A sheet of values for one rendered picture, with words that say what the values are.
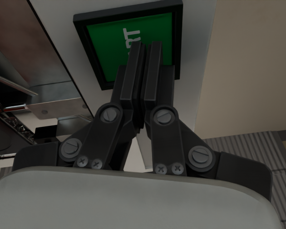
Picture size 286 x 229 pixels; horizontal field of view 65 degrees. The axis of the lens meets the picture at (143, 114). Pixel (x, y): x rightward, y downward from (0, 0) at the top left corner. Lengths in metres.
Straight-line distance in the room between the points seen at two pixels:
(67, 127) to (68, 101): 0.08
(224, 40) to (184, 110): 1.33
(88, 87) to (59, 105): 0.12
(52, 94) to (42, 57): 0.04
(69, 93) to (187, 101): 0.14
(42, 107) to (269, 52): 1.60
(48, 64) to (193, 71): 0.17
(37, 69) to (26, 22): 0.06
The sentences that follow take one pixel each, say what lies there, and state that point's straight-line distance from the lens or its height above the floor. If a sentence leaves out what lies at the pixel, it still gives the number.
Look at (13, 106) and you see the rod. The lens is 0.32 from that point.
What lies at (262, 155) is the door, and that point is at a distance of 2.70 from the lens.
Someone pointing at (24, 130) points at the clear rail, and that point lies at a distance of 0.36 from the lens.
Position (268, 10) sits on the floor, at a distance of 1.51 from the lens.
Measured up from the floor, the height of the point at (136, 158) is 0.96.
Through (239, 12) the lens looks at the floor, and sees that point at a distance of 1.43.
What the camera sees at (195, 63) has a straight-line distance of 0.16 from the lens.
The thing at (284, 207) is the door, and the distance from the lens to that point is 2.60.
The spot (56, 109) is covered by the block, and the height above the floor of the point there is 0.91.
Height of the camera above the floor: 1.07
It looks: 33 degrees down
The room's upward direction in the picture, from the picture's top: 174 degrees clockwise
